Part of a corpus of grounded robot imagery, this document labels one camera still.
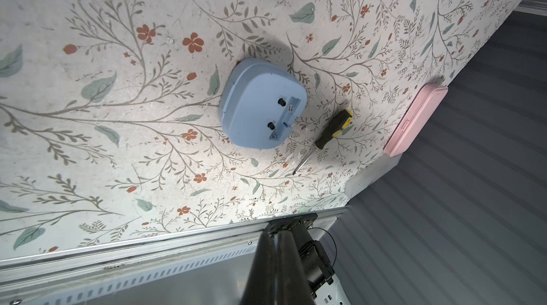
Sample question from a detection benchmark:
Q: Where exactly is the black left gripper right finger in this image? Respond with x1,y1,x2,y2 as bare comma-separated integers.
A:
276,231,314,304

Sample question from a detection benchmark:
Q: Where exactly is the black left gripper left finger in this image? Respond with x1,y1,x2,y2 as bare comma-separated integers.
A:
240,232,277,305

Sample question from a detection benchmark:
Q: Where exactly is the black yellow screwdriver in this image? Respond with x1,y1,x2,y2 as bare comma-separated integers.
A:
292,109,353,175

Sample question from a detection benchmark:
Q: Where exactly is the light blue alarm clock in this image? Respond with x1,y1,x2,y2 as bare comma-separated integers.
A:
219,58,307,149

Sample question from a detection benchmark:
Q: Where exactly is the pink rectangular case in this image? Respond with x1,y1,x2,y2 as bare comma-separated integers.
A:
384,84,448,158

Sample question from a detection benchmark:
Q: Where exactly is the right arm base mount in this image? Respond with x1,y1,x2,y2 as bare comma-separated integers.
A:
264,212,339,304

